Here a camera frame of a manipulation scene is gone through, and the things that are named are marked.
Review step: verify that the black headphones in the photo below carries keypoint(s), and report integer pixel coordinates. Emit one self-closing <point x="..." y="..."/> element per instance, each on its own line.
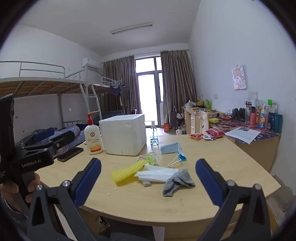
<point x="238" y="113"/>

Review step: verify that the white lotion pump bottle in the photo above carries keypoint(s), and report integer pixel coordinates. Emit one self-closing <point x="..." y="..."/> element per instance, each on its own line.
<point x="93" y="139"/>

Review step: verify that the red bottle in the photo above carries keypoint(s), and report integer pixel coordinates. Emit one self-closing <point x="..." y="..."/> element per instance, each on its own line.
<point x="253" y="119"/>

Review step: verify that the blue face mask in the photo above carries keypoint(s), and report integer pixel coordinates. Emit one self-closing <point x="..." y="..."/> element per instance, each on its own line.
<point x="171" y="148"/>

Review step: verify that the wooden desk with drawers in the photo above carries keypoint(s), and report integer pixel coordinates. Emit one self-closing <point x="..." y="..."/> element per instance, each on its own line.
<point x="190" y="120"/>

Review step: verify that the white foam strip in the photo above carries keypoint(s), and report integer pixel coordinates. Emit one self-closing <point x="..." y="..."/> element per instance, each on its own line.
<point x="146" y="183"/>

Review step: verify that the cartoon wall picture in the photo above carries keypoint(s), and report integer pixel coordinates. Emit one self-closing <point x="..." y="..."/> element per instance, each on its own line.
<point x="239" y="77"/>

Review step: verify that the light wooden desk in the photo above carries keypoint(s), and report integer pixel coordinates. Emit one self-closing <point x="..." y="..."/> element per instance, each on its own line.
<point x="259" y="153"/>

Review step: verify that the blue patchwork quilt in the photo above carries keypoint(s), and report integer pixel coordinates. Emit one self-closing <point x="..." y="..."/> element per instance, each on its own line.
<point x="78" y="136"/>

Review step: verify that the orange bag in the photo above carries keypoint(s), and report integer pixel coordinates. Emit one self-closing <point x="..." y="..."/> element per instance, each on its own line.
<point x="167" y="128"/>

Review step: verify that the hanging dark clothes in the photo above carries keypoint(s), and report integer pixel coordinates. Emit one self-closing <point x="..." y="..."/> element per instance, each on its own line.
<point x="115" y="90"/>

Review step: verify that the person's left forearm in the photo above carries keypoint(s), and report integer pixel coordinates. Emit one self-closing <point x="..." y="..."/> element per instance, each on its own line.
<point x="10" y="208"/>

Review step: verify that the glass balcony door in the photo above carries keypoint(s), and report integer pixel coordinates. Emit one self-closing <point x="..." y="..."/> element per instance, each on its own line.
<point x="148" y="92"/>

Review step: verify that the green bag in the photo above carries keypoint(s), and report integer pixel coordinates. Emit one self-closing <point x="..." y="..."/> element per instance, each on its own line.
<point x="208" y="104"/>

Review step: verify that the white cartoon print bottle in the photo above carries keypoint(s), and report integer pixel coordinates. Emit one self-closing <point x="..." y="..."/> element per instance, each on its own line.
<point x="263" y="119"/>

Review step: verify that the white cloth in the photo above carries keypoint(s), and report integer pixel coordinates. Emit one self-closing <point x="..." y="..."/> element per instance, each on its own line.
<point x="157" y="175"/>

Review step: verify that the clear spray bottle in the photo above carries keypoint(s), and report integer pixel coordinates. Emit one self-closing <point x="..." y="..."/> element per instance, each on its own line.
<point x="154" y="139"/>

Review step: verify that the clear water bottle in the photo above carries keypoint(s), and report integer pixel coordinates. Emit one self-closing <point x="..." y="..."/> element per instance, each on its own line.
<point x="248" y="111"/>

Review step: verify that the person's left hand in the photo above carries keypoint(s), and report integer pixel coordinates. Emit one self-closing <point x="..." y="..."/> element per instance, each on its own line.
<point x="34" y="179"/>

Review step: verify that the white foam box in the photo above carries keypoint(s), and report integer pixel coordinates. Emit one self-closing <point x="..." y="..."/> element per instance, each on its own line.
<point x="122" y="134"/>

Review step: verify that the white air conditioner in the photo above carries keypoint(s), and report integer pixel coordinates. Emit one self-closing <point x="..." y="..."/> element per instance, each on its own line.
<point x="91" y="63"/>

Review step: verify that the black smartphone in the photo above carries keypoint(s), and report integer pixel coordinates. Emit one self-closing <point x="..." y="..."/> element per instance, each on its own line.
<point x="69" y="154"/>

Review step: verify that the printed paper sheet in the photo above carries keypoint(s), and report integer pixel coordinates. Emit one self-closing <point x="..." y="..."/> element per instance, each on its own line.
<point x="242" y="134"/>

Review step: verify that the red snack packet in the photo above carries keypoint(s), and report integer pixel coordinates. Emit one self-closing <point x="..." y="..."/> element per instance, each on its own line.
<point x="196" y="136"/>
<point x="215" y="132"/>

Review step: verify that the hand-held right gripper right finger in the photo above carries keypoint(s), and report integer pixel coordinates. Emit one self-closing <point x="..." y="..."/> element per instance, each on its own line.
<point x="208" y="183"/>

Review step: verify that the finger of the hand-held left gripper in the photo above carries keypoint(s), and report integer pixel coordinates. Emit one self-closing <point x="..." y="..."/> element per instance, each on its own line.
<point x="67" y="136"/>
<point x="56" y="147"/>

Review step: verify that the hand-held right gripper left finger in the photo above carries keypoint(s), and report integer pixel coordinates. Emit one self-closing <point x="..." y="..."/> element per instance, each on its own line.
<point x="89" y="183"/>

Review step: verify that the green snack wrapper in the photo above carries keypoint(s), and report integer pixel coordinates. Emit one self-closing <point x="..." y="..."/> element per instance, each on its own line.
<point x="148" y="159"/>

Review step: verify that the white bed ladder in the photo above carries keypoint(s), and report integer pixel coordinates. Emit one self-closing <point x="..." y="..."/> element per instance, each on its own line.
<point x="96" y="97"/>

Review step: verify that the wooden smiley face chair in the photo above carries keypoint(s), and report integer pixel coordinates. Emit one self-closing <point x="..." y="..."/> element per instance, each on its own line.
<point x="204" y="122"/>

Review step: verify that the white kettle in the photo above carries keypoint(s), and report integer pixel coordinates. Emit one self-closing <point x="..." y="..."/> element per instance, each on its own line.
<point x="178" y="132"/>

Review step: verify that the metal bunk bed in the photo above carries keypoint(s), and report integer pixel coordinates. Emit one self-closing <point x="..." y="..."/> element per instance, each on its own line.
<point x="34" y="83"/>
<point x="106" y="81"/>

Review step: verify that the dark blue bottle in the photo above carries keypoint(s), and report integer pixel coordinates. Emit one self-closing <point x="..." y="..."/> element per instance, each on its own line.
<point x="269" y="122"/>

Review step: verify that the white snack packet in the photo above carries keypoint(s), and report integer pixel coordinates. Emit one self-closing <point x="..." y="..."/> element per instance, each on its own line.
<point x="208" y="137"/>

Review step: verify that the brown curtain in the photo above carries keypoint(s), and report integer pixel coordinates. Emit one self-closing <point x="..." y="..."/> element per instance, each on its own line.
<point x="178" y="83"/>
<point x="120" y="85"/>

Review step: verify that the yellow foam net sleeve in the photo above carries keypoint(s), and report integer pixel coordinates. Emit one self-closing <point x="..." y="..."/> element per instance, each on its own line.
<point x="126" y="172"/>

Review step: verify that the ceiling tube light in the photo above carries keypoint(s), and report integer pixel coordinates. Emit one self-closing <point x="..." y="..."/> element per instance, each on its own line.
<point x="131" y="28"/>

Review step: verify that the teal blue bottle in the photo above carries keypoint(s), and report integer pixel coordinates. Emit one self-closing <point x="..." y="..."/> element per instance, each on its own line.
<point x="278" y="122"/>

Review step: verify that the white double wall socket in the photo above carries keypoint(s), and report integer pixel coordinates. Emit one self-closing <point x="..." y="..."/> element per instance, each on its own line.
<point x="252" y="94"/>

